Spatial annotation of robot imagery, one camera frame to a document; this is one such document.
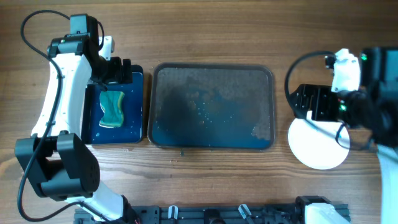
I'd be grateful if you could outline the green yellow sponge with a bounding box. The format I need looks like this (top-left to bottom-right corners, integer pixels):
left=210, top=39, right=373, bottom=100
left=99, top=90, right=125, bottom=128

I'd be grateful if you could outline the white plate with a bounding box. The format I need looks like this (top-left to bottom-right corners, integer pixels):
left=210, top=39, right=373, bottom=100
left=287, top=118, right=350, bottom=170

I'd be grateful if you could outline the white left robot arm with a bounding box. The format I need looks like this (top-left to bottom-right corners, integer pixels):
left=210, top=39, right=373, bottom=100
left=15, top=33, right=139, bottom=223

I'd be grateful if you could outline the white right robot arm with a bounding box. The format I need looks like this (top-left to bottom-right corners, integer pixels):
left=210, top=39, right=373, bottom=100
left=284, top=47, right=397, bottom=223

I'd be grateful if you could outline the black water tray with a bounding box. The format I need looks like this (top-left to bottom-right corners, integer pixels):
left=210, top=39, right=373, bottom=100
left=81, top=65, right=144, bottom=144

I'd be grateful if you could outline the grey metal tray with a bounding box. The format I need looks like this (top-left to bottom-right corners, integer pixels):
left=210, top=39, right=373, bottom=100
left=147, top=62, right=276, bottom=151

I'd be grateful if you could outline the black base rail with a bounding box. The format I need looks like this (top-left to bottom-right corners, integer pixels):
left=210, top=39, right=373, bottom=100
left=73, top=203, right=351, bottom=224

